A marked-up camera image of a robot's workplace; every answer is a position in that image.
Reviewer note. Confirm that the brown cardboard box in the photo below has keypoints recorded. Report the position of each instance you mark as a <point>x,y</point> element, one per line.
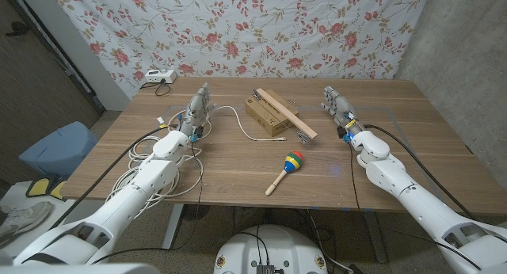
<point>265,116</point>

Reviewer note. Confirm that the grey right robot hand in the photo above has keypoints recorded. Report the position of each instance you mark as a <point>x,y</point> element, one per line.
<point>342,111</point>

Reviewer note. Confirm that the colourful striped wooden maraca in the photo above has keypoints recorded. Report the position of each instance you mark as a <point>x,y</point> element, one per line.
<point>294,160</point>

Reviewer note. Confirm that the white table leg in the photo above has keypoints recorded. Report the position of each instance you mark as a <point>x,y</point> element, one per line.
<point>173,226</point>

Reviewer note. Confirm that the grey sneaker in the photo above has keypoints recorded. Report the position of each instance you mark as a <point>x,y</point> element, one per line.
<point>24,218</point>

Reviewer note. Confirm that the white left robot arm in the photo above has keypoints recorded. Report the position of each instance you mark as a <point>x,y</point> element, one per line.
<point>119,210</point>

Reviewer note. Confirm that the grey table leg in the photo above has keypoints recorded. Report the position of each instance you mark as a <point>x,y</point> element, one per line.
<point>375,238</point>

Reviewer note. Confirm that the floral print backdrop cloth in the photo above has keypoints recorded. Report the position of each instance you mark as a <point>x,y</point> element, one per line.
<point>237,28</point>

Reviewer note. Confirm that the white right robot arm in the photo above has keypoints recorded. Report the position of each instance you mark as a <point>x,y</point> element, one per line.
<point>396,179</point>

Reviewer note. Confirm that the white robot torso base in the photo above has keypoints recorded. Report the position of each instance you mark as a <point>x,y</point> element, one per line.
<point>273,246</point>

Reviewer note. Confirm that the shiny metal tray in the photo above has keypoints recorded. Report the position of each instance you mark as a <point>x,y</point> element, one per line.
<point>303,136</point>

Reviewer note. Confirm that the dark brown door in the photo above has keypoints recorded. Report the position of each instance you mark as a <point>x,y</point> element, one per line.
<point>31,88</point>

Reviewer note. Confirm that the light wooden slat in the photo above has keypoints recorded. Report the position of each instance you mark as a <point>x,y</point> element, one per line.
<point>285,111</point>

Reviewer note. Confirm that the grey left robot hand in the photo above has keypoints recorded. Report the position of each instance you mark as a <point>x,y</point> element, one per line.
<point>194,113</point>

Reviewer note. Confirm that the white power strip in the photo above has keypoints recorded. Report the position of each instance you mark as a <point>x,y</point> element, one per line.
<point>160,76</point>

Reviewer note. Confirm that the yellow and black pads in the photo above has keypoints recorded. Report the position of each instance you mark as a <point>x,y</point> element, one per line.
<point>39,187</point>

